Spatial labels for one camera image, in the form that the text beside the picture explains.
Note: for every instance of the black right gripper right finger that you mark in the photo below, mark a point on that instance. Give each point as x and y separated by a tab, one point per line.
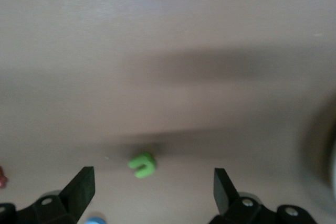
223	190

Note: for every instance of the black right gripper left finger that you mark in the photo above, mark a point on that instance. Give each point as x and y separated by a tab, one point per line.
78	190

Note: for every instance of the green foam letter u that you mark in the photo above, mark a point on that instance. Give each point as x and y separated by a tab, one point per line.
150	161

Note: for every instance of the blue foam letter o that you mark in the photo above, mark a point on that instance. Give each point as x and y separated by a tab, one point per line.
95	221

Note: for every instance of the dark red foam letter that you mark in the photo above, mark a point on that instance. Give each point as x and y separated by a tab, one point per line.
2	178

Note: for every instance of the brown table cover sheet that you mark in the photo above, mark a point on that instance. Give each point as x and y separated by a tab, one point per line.
168	24

